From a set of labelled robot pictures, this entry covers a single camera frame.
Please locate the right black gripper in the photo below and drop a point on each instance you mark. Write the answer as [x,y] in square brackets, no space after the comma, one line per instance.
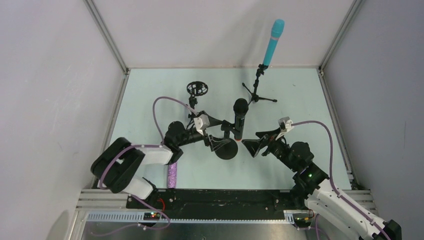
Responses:
[271,144]

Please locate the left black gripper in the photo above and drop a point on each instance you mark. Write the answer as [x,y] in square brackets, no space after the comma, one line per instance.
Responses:
[206,133]

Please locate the round base mic stand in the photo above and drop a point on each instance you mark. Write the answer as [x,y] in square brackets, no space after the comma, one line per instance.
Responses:
[229,148]

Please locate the black microphone orange tip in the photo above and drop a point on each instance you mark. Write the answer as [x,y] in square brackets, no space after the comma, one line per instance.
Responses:
[240,108]

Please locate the clip tripod mic stand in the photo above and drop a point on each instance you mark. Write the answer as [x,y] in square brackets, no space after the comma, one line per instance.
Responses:
[254,97]

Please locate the light blue microphone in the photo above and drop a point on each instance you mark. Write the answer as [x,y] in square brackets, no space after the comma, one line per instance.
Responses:
[276,32]

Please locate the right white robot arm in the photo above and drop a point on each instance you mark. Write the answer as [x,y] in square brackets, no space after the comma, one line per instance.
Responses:
[315,190]

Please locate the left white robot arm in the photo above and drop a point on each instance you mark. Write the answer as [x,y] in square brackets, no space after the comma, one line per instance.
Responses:
[116,167]

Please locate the purple glitter microphone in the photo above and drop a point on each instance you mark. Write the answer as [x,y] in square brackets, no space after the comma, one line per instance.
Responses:
[172,176]

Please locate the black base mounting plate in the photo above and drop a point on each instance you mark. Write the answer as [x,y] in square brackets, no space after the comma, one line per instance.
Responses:
[224,204]

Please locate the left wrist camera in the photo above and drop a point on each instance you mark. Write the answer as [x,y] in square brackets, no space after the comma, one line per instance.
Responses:
[201,123]

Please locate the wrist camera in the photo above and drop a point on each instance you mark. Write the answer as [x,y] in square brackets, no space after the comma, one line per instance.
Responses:
[201,123]
[285,126]

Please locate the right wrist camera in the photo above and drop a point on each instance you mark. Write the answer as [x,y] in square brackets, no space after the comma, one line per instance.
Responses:
[285,126]

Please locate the shock mount tripod stand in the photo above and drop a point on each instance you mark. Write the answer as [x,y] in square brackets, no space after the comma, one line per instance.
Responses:
[196,89]

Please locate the slotted cable duct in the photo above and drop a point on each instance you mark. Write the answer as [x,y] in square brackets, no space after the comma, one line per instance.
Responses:
[142,217]

